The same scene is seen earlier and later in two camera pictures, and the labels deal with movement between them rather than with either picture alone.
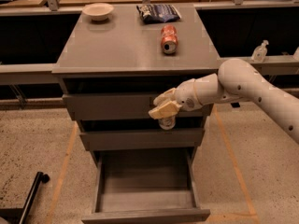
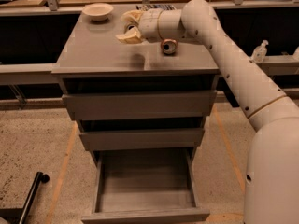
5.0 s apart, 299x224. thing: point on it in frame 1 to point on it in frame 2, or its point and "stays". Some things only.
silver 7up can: x=167 y=123 to x=130 y=27
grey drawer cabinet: x=112 y=69 stays
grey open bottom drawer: x=145 y=186 stays
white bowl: x=98 y=11 stays
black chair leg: x=20 y=215 stays
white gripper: x=185 y=96 to x=149 y=24
